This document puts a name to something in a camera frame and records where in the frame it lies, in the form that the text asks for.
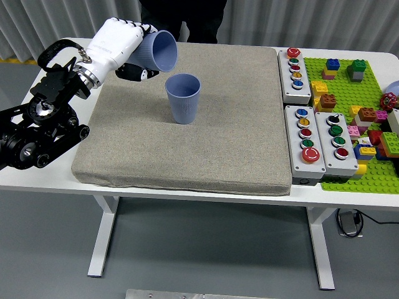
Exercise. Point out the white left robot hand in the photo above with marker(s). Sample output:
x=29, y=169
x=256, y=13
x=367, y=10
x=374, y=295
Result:
x=112, y=46

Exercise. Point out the blue ribbed cup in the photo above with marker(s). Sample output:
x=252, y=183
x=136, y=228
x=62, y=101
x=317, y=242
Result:
x=184, y=106
x=165, y=51

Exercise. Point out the person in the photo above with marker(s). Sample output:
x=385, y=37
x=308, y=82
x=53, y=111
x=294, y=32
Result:
x=199, y=15

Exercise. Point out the grey-brown fabric mat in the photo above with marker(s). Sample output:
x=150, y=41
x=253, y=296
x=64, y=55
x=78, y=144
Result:
x=218, y=140

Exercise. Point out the white curtain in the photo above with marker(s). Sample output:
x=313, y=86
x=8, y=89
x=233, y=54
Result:
x=280, y=18

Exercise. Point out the grey five-button control box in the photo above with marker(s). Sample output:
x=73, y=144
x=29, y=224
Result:
x=293, y=140
x=285, y=74

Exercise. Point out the white table leg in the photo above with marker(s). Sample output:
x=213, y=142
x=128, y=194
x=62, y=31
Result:
x=321, y=249
x=104, y=236

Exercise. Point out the yellow toy brick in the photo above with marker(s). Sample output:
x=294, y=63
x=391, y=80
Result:
x=354, y=111
x=368, y=150
x=318, y=87
x=361, y=170

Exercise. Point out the pink toy brick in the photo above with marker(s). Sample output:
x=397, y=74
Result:
x=327, y=74
x=353, y=131

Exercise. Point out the blue toy brick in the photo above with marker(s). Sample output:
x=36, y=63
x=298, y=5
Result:
x=358, y=155
x=332, y=64

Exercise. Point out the brown toy brick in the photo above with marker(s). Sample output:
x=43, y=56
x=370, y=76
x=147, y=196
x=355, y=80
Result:
x=328, y=100
x=367, y=113

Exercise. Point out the grey four-button control box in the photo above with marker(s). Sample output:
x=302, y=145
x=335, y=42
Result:
x=324, y=143

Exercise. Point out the green toy brick baseplate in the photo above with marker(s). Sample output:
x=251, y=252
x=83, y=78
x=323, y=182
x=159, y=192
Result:
x=343, y=90

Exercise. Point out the grey toy brick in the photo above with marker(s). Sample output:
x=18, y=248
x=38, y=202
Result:
x=356, y=76

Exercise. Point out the white toy brick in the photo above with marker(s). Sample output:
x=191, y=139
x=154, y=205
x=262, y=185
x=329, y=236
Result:
x=363, y=122

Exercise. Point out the small white printed brick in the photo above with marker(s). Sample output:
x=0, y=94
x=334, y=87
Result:
x=363, y=142

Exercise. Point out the red toy brick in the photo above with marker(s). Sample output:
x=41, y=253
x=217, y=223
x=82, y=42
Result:
x=374, y=137

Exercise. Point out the magenta toy brick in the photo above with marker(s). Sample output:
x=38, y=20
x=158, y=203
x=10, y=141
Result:
x=381, y=116

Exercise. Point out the red valve wheel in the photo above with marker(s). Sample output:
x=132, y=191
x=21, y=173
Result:
x=388, y=101

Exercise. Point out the pale lavender bowl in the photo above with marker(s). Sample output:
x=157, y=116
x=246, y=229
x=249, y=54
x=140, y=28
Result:
x=393, y=87

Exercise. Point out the white box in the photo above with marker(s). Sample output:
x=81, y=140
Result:
x=394, y=120

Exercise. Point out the large green toy brick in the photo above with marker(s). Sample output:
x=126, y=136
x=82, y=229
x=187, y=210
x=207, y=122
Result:
x=389, y=139

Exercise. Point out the grey power adapter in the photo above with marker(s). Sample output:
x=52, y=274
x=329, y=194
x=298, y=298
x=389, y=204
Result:
x=346, y=222

